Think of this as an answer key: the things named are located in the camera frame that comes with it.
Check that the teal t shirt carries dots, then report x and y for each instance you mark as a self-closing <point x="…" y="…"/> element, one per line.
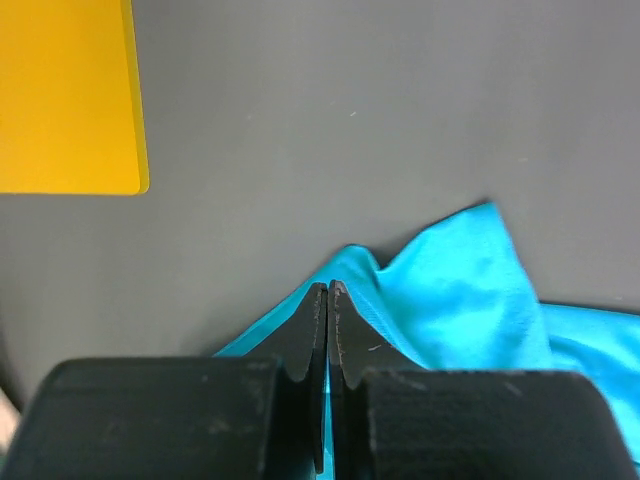
<point x="457" y="296"/>

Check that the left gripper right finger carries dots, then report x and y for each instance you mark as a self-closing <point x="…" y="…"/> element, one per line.
<point x="392" y="419"/>

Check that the yellow folder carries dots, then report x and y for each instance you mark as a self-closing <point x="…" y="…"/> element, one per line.
<point x="71" y="104"/>

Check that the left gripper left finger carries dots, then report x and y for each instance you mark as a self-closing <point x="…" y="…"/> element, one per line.
<point x="255" y="416"/>

